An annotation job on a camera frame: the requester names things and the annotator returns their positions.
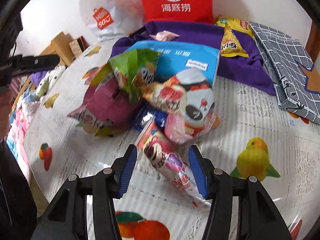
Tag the red Haidilao paper bag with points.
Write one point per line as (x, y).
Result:
(179, 10)

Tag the brown cardboard box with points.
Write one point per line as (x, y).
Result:
(60, 45)

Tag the person's left hand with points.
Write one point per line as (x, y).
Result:
(5, 110)

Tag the grey checked cloth pouch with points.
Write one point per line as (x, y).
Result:
(294, 75)

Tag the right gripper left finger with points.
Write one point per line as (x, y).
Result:
(66, 215)

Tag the blue shiny snack packet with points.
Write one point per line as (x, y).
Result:
(147, 113)

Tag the pink snack bag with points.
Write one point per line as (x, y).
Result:
(106, 108)

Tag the pink Pocky style stick pack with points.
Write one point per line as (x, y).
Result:
(162, 155)

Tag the yellow triangular snack packet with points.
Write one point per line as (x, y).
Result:
(230, 45)

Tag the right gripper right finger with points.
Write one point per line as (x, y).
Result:
(258, 216)

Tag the patterned box with red edge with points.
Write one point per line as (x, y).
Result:
(78, 46)

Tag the purple towel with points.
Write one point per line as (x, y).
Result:
(248, 71)

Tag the green chip bag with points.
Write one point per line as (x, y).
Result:
(132, 70)

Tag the panda print snack bag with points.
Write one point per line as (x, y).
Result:
(188, 99)

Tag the white Miniso plastic bag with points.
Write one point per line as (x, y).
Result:
(111, 19)

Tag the blue tissue pack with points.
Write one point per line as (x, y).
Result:
(178, 56)

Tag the pale pink snowflake pastry packet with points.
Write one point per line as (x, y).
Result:
(165, 36)

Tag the yellow snack bag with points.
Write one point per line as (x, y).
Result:
(234, 24)

